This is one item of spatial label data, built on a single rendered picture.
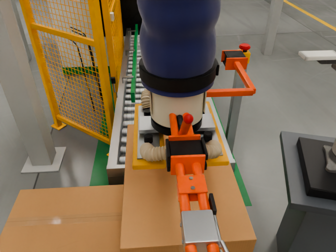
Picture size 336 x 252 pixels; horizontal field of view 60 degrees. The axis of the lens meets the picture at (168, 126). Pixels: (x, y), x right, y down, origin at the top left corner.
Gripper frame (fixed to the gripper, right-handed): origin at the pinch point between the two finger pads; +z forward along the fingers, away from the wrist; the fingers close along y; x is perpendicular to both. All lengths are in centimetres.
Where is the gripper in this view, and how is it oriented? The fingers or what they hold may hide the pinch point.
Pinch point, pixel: (318, 18)
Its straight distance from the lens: 60.5
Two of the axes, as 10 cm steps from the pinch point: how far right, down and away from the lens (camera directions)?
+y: 0.0, 8.1, 5.9
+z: -10.0, 0.4, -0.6
